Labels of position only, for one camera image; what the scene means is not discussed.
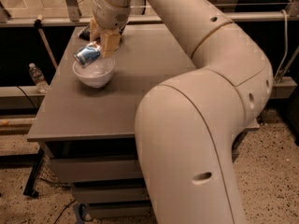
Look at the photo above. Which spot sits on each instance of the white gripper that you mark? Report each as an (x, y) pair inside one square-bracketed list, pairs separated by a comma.
[(107, 13)]

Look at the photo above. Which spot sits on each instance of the red bull can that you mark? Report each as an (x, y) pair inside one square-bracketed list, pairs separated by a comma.
[(87, 54)]

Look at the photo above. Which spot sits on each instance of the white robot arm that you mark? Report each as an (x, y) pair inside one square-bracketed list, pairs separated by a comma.
[(185, 127)]

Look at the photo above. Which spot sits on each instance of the white bowl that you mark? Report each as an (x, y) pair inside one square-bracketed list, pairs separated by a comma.
[(96, 74)]

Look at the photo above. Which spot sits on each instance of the blue chip bag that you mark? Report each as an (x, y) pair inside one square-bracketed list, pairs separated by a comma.
[(85, 33)]

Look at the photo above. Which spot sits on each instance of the grey metal railing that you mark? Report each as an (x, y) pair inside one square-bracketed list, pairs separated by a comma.
[(70, 11)]

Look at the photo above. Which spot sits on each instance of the wooden stick with black tape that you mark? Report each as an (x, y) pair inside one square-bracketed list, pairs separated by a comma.
[(38, 26)]

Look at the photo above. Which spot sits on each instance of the small water bottle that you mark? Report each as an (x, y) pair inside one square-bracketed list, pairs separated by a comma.
[(38, 78)]

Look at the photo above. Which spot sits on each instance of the top grey drawer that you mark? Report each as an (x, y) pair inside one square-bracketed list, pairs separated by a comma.
[(95, 169)]

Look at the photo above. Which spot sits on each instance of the grey drawer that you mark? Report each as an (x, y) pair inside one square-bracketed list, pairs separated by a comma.
[(118, 210), (116, 194), (95, 169)]

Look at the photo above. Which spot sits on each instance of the middle grey drawer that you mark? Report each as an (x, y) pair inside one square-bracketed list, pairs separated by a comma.
[(116, 194)]

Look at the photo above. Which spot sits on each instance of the bottom grey drawer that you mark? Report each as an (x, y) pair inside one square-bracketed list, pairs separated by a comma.
[(118, 210)]

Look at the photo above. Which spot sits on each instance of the black metal bracket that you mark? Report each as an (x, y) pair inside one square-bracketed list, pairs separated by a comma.
[(30, 185)]

